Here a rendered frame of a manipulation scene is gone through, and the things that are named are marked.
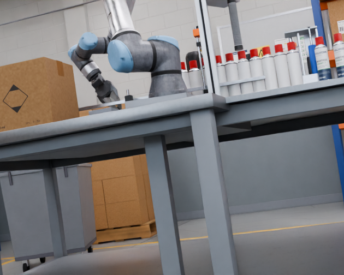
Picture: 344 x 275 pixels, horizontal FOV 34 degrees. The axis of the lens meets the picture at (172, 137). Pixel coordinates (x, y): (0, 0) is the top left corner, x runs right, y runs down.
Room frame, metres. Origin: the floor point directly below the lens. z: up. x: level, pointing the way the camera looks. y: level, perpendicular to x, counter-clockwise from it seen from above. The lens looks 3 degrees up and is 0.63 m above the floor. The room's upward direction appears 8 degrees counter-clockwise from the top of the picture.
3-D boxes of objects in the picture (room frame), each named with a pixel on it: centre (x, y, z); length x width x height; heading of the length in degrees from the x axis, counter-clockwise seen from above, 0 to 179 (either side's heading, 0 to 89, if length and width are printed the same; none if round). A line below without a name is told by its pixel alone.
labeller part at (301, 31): (2.45, -0.62, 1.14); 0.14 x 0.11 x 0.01; 79
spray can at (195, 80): (2.45, -0.14, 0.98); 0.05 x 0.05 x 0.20
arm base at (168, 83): (2.12, -0.01, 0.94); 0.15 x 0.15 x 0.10
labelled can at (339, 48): (2.32, -0.73, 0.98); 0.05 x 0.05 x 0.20
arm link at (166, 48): (2.11, -0.01, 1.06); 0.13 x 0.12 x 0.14; 117
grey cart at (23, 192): (4.71, 1.06, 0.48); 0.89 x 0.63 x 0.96; 1
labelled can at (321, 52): (2.34, -0.66, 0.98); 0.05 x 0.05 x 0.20
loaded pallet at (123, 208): (6.28, 0.87, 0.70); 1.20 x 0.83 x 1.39; 78
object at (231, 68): (2.40, -0.29, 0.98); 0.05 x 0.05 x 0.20
